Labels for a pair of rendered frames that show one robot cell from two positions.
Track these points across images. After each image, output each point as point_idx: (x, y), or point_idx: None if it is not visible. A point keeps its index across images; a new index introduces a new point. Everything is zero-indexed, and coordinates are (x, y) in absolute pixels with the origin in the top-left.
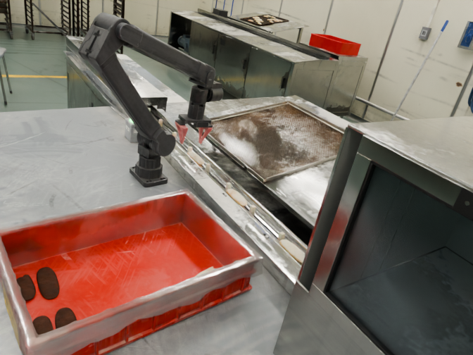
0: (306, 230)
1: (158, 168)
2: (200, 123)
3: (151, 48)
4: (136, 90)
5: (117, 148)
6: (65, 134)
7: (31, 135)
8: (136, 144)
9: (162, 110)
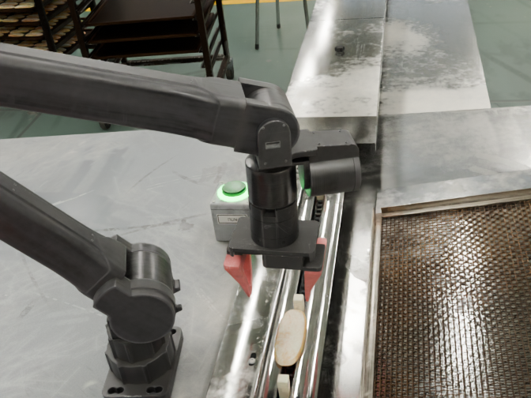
0: None
1: (142, 364)
2: (274, 259)
3: (5, 89)
4: (1, 195)
5: (171, 257)
6: (121, 199)
7: (64, 197)
8: (225, 246)
9: (389, 139)
